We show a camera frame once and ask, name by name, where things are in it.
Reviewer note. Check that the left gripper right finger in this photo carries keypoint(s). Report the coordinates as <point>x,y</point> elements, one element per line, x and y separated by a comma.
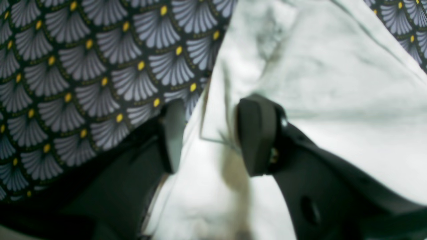
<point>327,197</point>

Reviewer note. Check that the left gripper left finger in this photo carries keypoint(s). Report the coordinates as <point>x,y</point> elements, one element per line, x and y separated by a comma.
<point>108,197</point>

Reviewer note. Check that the white T-shirt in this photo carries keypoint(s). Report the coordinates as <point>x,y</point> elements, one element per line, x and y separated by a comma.
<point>343,80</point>

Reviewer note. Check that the fan-patterned table cloth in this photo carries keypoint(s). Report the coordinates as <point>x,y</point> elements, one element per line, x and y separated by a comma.
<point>77,76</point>

